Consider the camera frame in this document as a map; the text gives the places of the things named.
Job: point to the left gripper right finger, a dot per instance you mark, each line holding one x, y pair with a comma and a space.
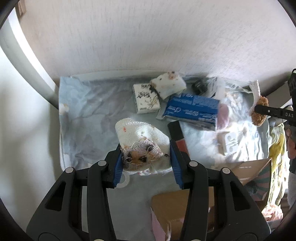
219, 207

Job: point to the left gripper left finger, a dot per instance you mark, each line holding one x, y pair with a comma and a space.
76, 207

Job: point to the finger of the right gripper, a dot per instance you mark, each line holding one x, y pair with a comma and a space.
284, 114

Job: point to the brown sponge ball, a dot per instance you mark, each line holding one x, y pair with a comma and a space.
257, 115

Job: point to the blue foil package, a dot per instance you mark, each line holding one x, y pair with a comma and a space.
199, 110

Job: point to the white stained gauze cloth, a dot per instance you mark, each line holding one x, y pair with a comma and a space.
145, 149

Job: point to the white tissue pack black calligraphy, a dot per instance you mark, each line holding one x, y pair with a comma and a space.
146, 99

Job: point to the yellow floral bedding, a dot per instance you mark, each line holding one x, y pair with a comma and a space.
279, 164

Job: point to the brown cardboard box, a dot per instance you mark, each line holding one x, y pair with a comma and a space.
168, 209

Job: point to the white plastic wrapper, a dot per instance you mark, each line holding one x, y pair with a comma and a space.
215, 88

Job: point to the black round cap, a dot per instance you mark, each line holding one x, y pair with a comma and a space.
199, 87

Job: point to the floral light blue tablecloth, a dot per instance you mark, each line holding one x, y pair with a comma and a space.
88, 112

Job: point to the white spotted rolled cloth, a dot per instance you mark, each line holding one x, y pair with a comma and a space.
168, 84

